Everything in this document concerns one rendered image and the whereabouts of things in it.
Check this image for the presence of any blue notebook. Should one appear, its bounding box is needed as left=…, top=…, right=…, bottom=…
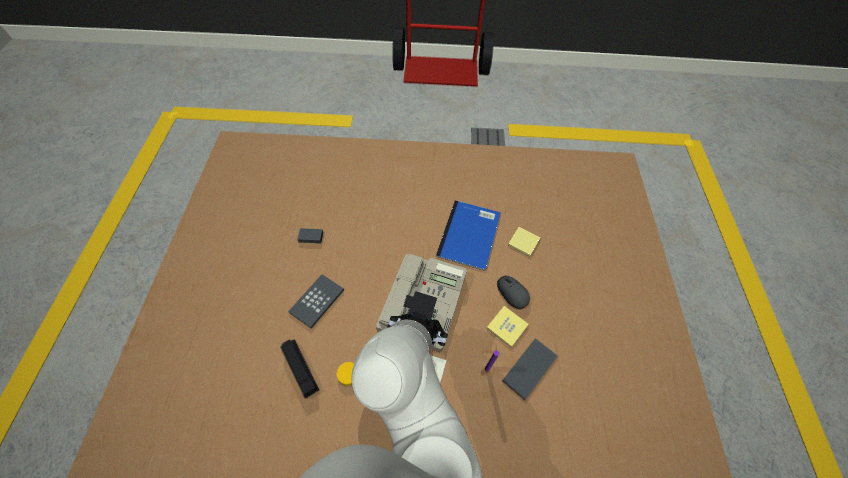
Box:
left=436, top=201, right=501, bottom=271

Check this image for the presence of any beige telephone handset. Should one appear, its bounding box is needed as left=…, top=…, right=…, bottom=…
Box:
left=380, top=254, right=423, bottom=327

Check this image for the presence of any white rectangular sheet of paper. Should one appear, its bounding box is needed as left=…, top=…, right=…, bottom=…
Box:
left=431, top=356, right=447, bottom=382

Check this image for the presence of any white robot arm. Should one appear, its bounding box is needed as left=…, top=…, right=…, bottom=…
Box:
left=299, top=320, right=482, bottom=478

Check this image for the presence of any yellow short cylinder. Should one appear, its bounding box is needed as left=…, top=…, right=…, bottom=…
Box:
left=337, top=362, right=354, bottom=386

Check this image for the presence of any purple cylinder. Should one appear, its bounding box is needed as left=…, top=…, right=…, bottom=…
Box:
left=485, top=350, right=500, bottom=371

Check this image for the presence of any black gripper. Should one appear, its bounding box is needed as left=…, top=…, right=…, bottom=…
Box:
left=388, top=314, right=448, bottom=346

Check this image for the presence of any grey computer mouse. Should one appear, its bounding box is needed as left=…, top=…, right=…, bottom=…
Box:
left=497, top=276, right=530, bottom=309

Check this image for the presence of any beige desk phone body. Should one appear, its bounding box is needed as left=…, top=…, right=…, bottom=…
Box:
left=376, top=254, right=467, bottom=334

